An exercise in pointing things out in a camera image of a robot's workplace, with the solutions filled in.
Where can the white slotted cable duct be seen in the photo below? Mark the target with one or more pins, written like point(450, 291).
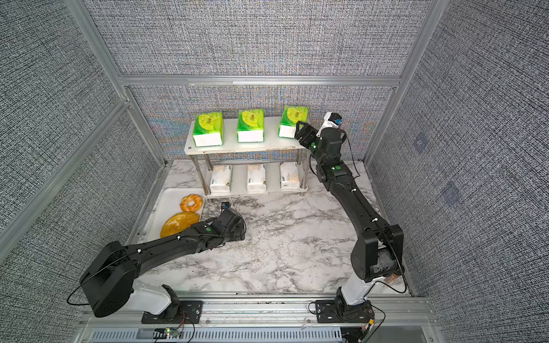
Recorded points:
point(220, 334)

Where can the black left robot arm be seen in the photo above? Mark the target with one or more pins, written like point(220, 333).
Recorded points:
point(111, 283)

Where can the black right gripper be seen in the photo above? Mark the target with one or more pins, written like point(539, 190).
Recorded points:
point(307, 133)

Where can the white plastic tray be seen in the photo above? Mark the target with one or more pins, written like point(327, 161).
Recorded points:
point(168, 205)

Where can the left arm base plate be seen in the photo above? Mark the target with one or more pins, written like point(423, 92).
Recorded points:
point(177, 312)

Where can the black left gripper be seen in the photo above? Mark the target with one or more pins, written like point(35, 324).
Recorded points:
point(240, 231)

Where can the green tissue pack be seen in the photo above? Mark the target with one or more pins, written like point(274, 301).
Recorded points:
point(208, 130)
point(250, 126)
point(291, 116)

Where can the white tissue pack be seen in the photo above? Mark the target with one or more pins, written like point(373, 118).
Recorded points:
point(256, 178)
point(221, 179)
point(289, 176)

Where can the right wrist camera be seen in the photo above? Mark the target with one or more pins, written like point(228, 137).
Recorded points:
point(330, 120)

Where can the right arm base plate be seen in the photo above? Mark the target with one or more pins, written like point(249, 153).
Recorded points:
point(336, 311)

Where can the golden oval bread loaf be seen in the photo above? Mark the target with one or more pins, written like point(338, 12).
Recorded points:
point(178, 223)

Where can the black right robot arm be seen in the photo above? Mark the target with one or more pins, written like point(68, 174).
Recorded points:
point(378, 251)

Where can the glazed ring donut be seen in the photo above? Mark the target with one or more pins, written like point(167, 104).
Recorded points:
point(191, 203)

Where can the white two-tier metal shelf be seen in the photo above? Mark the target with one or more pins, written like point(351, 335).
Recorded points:
point(205, 158)

